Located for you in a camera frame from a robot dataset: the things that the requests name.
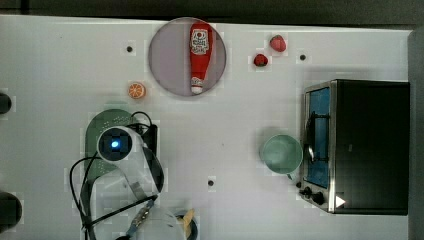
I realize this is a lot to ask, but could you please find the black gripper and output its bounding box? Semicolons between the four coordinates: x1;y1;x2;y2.
128;123;158;157

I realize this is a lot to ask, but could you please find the green oval strainer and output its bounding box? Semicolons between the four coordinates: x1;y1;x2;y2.
84;109;135;180

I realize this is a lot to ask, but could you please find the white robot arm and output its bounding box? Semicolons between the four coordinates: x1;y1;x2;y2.
81;126;187;240

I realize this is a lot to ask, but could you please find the orange slice toy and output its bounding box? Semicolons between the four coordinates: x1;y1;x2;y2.
128;82;146;99

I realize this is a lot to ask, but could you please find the grey round plate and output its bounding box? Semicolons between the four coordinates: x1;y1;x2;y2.
148;17;227;97

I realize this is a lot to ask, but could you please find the red ketchup bottle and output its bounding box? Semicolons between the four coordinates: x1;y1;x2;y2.
189;21;213;94

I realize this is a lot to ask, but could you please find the green mug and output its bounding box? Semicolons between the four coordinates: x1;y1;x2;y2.
259;134;303;181

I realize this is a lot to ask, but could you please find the red strawberry toy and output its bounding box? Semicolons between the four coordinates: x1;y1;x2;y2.
253;54;268;67

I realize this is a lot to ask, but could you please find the black knob upper left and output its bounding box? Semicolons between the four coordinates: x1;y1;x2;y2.
0;93;12;114

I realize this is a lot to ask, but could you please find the black knob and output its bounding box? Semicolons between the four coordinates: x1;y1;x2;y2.
0;93;12;114
0;192;22;233

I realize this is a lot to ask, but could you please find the black knob lower left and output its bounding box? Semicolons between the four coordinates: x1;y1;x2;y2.
0;192;22;233

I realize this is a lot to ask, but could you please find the pink strawberry toy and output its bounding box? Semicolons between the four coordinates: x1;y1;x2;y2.
269;35;287;53

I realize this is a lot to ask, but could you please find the black toaster oven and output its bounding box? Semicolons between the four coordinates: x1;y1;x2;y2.
296;79;410;215

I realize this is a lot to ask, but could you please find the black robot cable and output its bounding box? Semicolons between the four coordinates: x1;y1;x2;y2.
69;111;159;240

